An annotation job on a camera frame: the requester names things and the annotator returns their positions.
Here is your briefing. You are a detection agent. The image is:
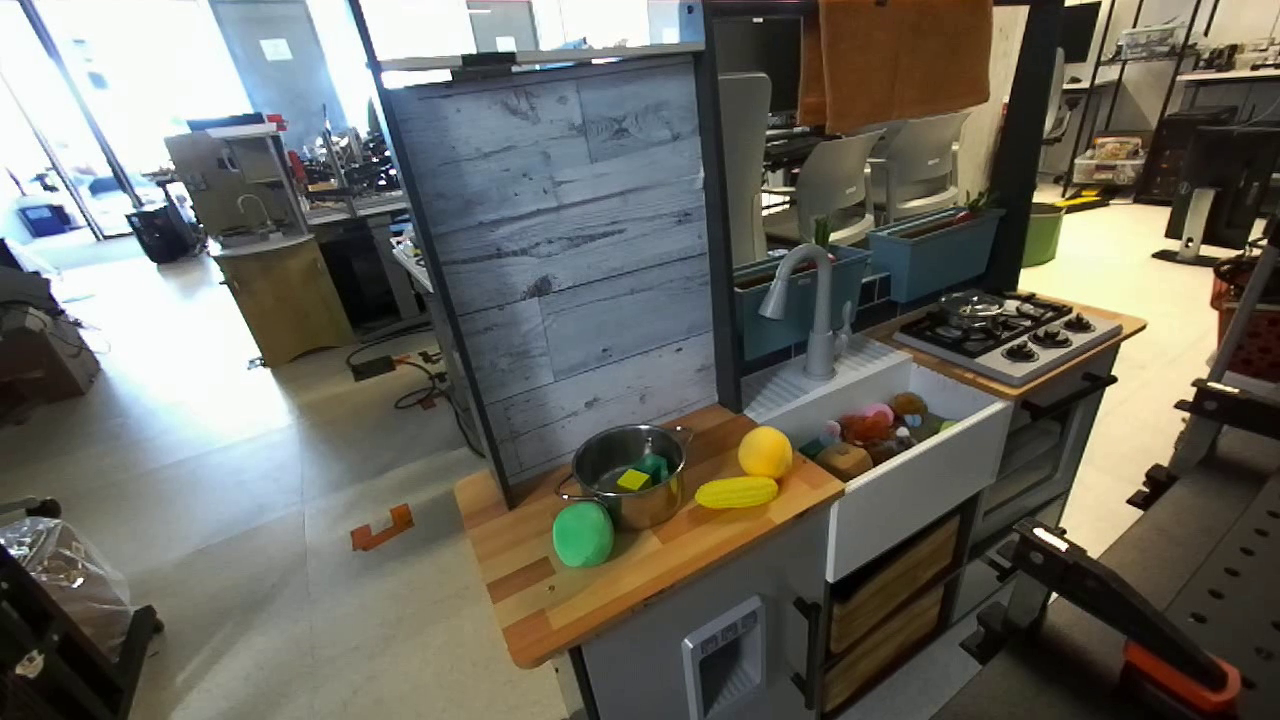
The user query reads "black robot base foreground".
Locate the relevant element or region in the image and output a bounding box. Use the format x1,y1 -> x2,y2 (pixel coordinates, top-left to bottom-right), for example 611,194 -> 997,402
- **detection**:
937,433 -> 1280,720

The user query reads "steel pot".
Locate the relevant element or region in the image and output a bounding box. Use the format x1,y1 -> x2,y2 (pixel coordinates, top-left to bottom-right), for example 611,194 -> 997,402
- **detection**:
556,424 -> 690,534

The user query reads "yellow toy lemon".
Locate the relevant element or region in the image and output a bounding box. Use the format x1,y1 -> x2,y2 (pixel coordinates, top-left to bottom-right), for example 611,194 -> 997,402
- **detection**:
736,424 -> 797,479

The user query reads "left blue planter box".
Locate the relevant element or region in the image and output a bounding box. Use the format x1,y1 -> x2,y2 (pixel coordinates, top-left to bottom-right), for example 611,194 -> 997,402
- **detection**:
736,255 -> 868,368

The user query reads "blue planter box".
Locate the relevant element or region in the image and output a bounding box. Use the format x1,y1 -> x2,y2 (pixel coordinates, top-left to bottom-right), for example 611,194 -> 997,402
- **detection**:
736,255 -> 868,368
868,209 -> 1000,304

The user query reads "yellow toy banana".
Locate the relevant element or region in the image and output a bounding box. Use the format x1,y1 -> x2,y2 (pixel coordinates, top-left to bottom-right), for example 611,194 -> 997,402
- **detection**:
696,475 -> 782,512

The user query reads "grey wood backsplash panel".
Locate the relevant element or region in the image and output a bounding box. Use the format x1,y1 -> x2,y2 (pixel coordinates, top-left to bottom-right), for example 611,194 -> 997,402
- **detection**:
388,56 -> 717,487

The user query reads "grey toy faucet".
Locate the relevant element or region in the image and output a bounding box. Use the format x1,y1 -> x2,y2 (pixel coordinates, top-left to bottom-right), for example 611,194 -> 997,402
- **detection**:
757,241 -> 855,383

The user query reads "green round toy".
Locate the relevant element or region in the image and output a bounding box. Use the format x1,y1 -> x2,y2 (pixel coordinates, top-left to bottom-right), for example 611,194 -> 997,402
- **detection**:
554,505 -> 615,569

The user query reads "brown toy in sink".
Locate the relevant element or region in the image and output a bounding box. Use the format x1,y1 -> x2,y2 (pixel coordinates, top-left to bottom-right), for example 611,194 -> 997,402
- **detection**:
816,445 -> 872,479

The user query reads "pink toy in sink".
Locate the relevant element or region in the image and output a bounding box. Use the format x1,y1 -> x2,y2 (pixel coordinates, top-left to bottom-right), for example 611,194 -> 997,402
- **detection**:
839,405 -> 897,445

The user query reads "right wooden countertop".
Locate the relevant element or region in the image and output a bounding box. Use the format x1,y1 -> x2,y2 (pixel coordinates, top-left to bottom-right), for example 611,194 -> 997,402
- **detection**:
872,297 -> 1153,407

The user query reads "wooden countertop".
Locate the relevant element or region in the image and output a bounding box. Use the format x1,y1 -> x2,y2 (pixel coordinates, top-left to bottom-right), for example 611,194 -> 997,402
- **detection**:
872,297 -> 1153,407
451,462 -> 844,668

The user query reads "white chair behind kitchen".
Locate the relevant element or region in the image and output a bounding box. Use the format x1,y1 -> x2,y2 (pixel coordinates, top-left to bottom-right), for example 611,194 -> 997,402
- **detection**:
797,130 -> 880,248

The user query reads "left wooden countertop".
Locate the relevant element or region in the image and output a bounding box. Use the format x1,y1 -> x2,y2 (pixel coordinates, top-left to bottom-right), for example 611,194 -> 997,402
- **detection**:
451,462 -> 844,668

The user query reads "white toy sink basin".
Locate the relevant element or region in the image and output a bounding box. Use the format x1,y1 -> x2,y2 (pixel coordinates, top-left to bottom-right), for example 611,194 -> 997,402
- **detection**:
746,339 -> 1014,582

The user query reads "right blue planter box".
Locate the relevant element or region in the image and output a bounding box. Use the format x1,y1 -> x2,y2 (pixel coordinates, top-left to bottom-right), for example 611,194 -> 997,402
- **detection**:
868,209 -> 1000,304

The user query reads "grey toy stove top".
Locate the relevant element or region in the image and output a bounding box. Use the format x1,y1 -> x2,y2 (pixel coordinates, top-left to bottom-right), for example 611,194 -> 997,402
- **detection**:
887,290 -> 1128,392

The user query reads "orange bracket on floor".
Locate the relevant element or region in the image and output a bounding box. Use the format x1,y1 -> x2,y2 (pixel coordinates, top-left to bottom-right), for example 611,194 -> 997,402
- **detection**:
348,505 -> 416,553

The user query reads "black metal rail frame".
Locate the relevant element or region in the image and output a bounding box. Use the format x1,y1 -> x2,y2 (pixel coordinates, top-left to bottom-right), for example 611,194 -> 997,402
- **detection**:
682,0 -> 1065,407

